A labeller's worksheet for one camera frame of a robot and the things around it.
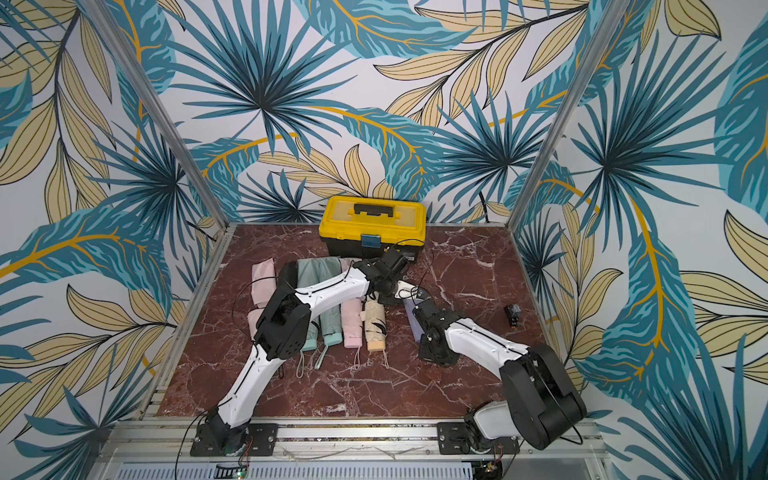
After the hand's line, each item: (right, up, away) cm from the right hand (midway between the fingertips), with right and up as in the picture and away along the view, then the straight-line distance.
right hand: (432, 356), depth 88 cm
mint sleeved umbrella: (-30, +8, +1) cm, 31 cm away
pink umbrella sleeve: (-55, +21, +14) cm, 60 cm away
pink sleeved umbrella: (-24, +9, +3) cm, 26 cm away
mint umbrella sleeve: (-39, +24, +16) cm, 49 cm away
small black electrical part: (+26, +12, +5) cm, 29 cm away
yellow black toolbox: (-20, +39, +9) cm, 44 cm away
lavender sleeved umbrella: (-6, +14, +7) cm, 16 cm away
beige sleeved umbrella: (-17, +9, +2) cm, 19 cm away
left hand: (-9, +18, +10) cm, 22 cm away
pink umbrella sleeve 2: (-28, +27, +18) cm, 42 cm away
